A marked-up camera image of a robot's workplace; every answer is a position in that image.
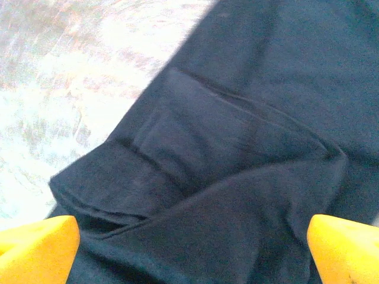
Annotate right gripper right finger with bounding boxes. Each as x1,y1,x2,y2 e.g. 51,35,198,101
306,213,379,284

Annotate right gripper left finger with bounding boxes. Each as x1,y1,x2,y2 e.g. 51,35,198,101
0,215,81,284

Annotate navy blue t-shirt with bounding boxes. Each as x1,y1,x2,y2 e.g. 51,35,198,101
44,0,379,284

